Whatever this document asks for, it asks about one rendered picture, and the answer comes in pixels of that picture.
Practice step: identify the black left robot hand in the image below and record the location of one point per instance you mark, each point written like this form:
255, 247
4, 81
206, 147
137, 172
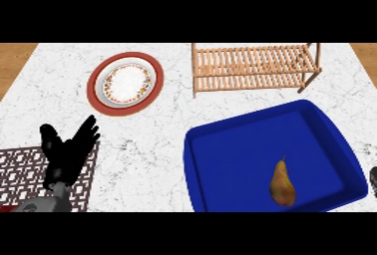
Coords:
67, 152

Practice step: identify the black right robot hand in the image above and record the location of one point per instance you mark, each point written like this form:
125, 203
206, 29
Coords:
375, 177

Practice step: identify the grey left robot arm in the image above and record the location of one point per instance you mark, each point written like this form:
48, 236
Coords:
48, 201

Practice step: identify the blue rectangular tray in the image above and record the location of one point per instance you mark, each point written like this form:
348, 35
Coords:
276, 159

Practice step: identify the wooden tiered shelf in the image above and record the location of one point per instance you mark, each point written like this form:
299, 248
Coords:
255, 68

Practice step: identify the brown lattice placemat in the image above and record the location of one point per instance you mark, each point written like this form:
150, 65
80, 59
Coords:
27, 177

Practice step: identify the brown pear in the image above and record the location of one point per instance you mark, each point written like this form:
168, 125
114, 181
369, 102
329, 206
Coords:
283, 184

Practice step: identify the dark red object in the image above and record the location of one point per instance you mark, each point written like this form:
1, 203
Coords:
7, 208

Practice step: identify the red-rimmed patterned plate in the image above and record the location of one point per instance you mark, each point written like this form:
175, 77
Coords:
126, 83

